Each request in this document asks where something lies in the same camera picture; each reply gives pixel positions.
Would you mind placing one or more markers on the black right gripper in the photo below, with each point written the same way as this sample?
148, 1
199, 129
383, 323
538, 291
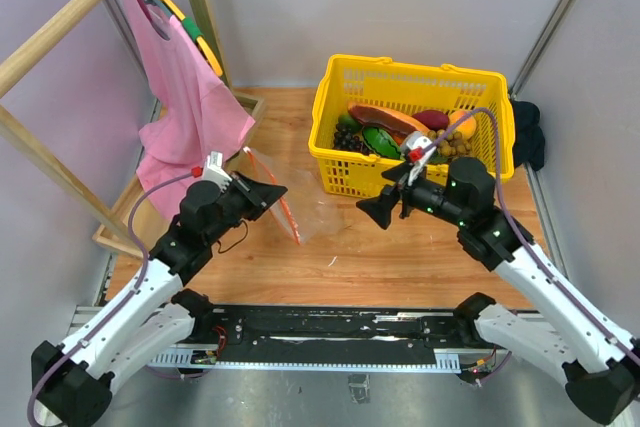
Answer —
379, 209

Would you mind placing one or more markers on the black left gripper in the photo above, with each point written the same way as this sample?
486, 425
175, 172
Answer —
259, 195

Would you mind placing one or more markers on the clear zip bag orange zipper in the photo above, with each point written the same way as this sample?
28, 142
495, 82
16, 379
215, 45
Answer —
305, 210

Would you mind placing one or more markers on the purple sweet potato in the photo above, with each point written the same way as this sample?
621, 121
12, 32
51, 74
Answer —
433, 119

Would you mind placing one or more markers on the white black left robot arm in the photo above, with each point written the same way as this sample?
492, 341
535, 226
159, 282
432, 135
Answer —
77, 379

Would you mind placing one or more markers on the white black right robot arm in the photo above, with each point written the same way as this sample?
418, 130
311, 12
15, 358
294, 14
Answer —
595, 360

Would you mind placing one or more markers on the green watermelon slice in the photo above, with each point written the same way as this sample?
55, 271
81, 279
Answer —
380, 142

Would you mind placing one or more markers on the dark purple grape bunch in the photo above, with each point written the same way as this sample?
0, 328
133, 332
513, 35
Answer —
346, 139

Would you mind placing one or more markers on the brown glazed hot dog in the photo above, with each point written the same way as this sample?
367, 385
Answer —
399, 125

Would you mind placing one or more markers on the green lime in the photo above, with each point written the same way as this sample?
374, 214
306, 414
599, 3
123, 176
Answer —
347, 123

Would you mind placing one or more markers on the brown longan bunch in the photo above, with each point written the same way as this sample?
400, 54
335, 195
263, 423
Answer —
454, 145

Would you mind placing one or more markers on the pink shirt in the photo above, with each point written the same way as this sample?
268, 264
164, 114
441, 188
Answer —
202, 114

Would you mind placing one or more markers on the orange yellow peach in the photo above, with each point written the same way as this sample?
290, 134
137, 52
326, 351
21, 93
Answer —
466, 129

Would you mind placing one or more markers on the yellow plastic shopping basket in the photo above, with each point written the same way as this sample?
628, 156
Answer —
407, 88

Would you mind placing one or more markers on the black cloth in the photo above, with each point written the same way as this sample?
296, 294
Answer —
529, 144

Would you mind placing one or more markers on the yellow green clothes hanger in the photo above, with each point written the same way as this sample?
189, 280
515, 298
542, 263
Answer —
196, 36

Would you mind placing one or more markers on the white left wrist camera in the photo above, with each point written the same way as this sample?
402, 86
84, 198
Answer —
213, 171

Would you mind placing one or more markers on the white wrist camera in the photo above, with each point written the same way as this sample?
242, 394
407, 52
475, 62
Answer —
417, 149
213, 171

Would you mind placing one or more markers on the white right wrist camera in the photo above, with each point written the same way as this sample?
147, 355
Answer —
417, 149

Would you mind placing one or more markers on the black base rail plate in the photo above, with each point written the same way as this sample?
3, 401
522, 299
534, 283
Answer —
329, 338

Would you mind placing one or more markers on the aluminium frame post left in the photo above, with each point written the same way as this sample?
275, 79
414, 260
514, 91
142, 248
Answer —
117, 15

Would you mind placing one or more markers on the aluminium frame post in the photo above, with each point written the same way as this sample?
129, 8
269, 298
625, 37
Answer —
551, 26
117, 15

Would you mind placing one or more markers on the aluminium frame post right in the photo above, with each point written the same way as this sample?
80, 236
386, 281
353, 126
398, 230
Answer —
551, 26

